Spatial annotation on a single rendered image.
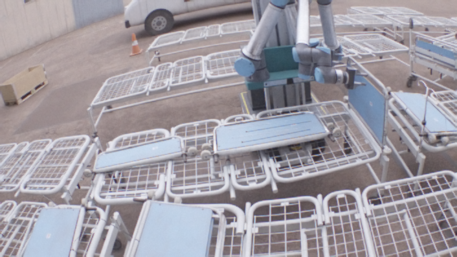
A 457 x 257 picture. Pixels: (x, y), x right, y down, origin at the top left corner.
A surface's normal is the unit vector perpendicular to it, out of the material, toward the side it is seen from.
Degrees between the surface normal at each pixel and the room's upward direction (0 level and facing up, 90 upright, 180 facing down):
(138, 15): 90
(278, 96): 90
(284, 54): 90
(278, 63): 90
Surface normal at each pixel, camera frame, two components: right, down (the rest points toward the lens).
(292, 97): 0.12, 0.46
